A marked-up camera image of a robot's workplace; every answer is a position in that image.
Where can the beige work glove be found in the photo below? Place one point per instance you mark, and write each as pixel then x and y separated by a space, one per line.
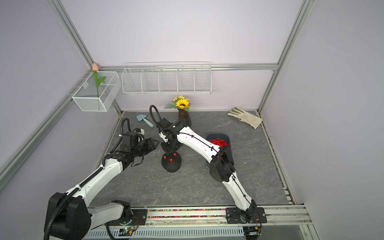
pixel 245 117

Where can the dark ribbed vase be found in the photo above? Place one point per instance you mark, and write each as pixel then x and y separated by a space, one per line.
pixel 184 117

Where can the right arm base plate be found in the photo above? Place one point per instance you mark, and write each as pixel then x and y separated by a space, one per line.
pixel 251 216

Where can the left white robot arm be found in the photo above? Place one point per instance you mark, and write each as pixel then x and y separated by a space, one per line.
pixel 69 216

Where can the artificial pink tulip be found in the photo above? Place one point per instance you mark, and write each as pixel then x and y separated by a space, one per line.
pixel 98 80

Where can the black dome screw fixture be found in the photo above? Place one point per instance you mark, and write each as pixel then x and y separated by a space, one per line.
pixel 172 167

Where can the pile of red sleeves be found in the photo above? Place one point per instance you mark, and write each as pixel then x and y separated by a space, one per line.
pixel 219 142

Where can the white wire wall shelf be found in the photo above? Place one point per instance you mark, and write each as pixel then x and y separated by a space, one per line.
pixel 167 78

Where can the teal plastic tray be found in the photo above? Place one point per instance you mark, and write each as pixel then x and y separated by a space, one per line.
pixel 224 137

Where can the teal handled small tool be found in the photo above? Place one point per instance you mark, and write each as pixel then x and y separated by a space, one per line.
pixel 142 117

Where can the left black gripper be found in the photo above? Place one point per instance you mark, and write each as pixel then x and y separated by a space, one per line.
pixel 151 146

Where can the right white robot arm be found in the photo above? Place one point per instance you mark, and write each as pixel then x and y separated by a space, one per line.
pixel 220 161

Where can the yellow sunflower bouquet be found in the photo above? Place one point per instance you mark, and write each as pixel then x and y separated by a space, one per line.
pixel 179 103

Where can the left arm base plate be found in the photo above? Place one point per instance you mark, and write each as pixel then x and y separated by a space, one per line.
pixel 138 218

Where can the white mesh wall basket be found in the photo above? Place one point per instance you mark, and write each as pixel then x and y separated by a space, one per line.
pixel 86 95

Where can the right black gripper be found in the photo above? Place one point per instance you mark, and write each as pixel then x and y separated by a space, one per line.
pixel 166 149

